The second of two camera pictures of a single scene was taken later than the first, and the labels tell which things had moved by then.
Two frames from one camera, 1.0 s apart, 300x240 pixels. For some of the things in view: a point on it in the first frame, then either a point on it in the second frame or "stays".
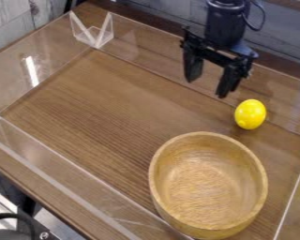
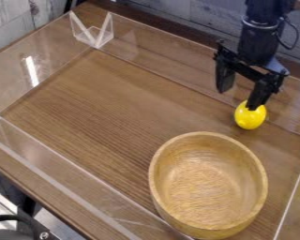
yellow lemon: x=249 y=112 stays
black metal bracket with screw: x=26 y=220 stays
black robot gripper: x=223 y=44 to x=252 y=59
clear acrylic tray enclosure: x=89 y=90 stays
